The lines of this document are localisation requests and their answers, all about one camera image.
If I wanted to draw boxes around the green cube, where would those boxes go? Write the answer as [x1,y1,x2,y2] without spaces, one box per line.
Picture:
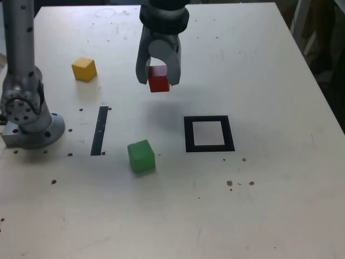
[127,139,156,175]

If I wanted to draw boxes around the yellow cube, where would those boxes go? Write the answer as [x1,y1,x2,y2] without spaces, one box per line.
[71,57,98,82]

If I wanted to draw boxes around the black tape square outline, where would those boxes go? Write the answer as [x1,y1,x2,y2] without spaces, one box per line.
[183,115,236,153]

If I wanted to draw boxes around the black tape strip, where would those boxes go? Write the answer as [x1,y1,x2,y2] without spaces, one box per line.
[90,106,108,156]

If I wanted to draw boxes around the red cube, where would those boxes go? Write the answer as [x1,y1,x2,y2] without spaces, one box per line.
[147,65,171,93]

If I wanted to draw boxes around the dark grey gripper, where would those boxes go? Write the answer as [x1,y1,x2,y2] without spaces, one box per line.
[135,25,182,87]

